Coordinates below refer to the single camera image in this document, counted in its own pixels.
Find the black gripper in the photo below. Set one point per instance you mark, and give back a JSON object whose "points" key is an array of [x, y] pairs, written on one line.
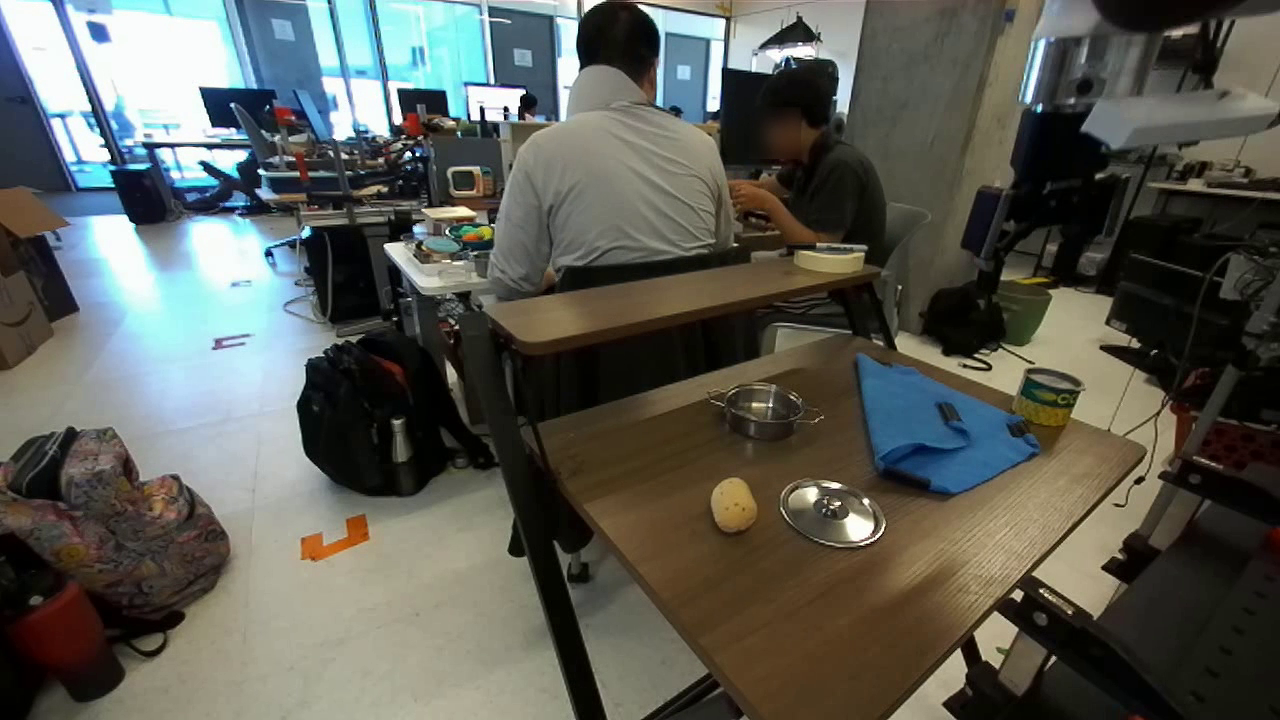
{"points": [[1061, 162]]}

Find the blue cloth towel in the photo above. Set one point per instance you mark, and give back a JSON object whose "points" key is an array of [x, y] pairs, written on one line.
{"points": [[921, 424]]}

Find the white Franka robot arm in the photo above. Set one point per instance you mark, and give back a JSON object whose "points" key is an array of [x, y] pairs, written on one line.
{"points": [[1174, 122]]}

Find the green basket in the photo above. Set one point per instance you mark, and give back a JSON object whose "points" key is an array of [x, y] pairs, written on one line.
{"points": [[1024, 308]]}

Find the black equipment cart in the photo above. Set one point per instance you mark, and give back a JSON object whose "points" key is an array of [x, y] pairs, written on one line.
{"points": [[1160, 294]]}

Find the grey office chair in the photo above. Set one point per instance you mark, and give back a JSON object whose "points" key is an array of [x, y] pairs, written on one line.
{"points": [[907, 246]]}

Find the black bag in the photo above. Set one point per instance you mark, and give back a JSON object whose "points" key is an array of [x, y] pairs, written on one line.
{"points": [[960, 321]]}

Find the person in dark shirt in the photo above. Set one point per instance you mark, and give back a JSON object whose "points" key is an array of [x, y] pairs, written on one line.
{"points": [[833, 202]]}

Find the tin can yellow green label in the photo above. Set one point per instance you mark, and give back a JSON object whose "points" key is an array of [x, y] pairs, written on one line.
{"points": [[1045, 407]]}

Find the black pendant lamp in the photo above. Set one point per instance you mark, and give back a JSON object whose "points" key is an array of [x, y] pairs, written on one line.
{"points": [[791, 43]]}

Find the small steel pot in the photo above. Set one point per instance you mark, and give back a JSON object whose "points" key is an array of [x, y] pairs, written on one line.
{"points": [[760, 409]]}

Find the steel pot lid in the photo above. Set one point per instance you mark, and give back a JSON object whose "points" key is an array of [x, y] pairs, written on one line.
{"points": [[833, 516]]}

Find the person in grey shirt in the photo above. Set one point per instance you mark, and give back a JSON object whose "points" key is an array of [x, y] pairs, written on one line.
{"points": [[607, 186]]}

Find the yellow potato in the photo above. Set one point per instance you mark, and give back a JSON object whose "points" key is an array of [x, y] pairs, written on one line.
{"points": [[735, 506]]}

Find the wooden desk with black panel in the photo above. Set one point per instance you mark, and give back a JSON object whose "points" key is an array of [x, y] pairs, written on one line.
{"points": [[626, 372]]}

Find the lit computer monitor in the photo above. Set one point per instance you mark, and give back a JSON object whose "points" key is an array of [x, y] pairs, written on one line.
{"points": [[495, 102]]}

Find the black computer monitor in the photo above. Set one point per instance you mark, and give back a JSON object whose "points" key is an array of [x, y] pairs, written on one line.
{"points": [[423, 102], [238, 105]]}

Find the white table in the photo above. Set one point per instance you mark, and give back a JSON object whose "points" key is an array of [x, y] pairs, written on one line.
{"points": [[424, 275]]}

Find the cluttered black workbench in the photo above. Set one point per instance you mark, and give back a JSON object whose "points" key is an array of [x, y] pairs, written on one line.
{"points": [[347, 264]]}

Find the black backpack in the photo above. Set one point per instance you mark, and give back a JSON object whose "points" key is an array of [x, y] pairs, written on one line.
{"points": [[367, 412]]}

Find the orange floor tape marker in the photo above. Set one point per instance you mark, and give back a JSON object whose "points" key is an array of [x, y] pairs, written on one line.
{"points": [[321, 545]]}

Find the black trash bin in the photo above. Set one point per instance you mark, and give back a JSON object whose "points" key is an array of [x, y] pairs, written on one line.
{"points": [[142, 192]]}

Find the floral patterned bag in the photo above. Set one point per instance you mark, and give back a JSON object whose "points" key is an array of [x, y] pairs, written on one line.
{"points": [[121, 533]]}

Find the brown cardboard box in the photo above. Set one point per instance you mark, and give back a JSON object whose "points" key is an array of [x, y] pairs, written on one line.
{"points": [[20, 315]]}

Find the black metal table frame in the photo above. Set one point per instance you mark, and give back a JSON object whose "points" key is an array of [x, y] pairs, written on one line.
{"points": [[565, 626]]}

